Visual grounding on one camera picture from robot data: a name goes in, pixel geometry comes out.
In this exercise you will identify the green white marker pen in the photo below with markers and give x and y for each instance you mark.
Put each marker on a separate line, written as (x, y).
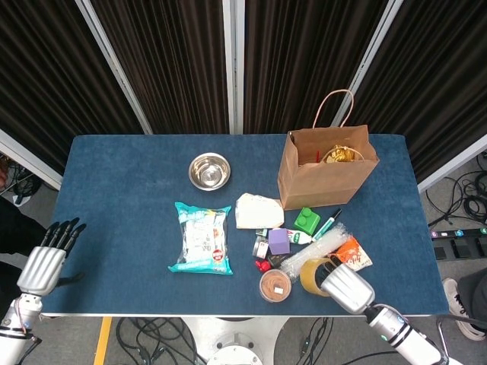
(326, 226)

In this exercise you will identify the green toy brick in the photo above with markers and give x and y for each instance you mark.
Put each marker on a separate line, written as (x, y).
(307, 221)

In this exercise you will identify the white partition post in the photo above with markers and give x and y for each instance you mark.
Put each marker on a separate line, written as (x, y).
(233, 64)
(114, 64)
(361, 68)

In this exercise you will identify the teal white plastic package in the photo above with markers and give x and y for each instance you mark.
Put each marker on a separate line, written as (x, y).
(199, 239)

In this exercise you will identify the person in dark clothes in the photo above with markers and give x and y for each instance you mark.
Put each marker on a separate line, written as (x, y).
(19, 228)

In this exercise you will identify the orange white snack packet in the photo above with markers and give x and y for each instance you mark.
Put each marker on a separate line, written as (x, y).
(354, 256)

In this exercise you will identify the purple foam cube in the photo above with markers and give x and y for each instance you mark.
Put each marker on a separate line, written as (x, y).
(279, 243)

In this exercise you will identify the clear plastic straws bundle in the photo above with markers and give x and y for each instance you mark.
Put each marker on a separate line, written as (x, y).
(323, 243)

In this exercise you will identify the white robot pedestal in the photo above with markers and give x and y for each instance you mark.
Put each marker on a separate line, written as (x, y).
(243, 331)

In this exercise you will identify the white sneaker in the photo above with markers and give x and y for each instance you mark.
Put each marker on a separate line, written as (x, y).
(456, 300)

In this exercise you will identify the white green glue bottle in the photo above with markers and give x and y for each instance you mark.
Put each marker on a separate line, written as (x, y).
(298, 237)

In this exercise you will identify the white paper scrap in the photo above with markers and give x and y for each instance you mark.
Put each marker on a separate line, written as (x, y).
(21, 200)

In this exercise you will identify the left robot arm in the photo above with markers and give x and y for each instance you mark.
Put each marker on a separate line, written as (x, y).
(23, 310)

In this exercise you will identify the white table frame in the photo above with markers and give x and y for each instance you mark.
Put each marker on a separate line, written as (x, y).
(190, 315)

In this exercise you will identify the yellow snack bar package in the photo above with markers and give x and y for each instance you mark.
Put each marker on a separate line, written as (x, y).
(342, 154)

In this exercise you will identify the black corrugated panel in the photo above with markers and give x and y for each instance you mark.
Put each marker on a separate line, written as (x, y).
(437, 76)
(45, 76)
(171, 64)
(296, 64)

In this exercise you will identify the stainless steel bowl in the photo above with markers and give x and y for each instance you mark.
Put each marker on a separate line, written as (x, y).
(209, 172)

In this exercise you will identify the clear jar of rubber bands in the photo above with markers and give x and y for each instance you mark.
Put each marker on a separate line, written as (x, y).
(274, 287)

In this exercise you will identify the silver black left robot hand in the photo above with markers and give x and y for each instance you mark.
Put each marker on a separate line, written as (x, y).
(42, 272)

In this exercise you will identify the transparent tape roll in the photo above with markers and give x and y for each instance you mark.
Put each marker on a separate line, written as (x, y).
(309, 277)

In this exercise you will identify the white partition rail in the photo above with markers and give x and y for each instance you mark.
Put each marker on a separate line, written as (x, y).
(452, 167)
(26, 156)

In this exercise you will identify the small silver tin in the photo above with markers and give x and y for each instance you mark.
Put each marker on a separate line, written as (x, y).
(260, 247)

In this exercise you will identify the dark trouser leg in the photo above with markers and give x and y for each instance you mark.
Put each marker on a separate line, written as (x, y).
(475, 289)

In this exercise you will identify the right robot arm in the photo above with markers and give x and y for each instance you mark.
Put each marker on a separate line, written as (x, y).
(395, 331)

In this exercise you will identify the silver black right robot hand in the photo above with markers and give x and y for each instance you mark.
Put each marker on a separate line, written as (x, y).
(348, 289)

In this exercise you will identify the brown paper bag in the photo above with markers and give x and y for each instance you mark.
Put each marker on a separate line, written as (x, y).
(319, 186)

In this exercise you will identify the blue table cloth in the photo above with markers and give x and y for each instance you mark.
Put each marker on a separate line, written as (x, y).
(125, 228)

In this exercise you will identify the white soft pouch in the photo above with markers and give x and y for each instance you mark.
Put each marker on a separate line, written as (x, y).
(258, 213)

